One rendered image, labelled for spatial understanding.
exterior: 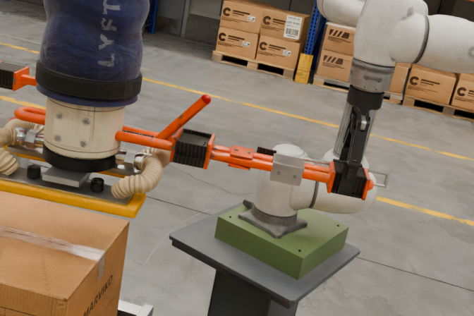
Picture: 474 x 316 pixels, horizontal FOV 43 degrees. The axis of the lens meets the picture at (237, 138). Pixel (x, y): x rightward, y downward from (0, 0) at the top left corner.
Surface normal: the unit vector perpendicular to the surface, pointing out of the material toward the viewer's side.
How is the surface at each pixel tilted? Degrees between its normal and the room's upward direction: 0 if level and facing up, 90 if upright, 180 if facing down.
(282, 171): 90
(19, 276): 0
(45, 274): 0
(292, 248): 1
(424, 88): 91
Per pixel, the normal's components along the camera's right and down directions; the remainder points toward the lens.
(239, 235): -0.57, 0.16
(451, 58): -0.02, 0.62
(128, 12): 0.64, 0.15
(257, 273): 0.18, -0.93
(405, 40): 0.08, 0.37
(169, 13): -0.26, 0.26
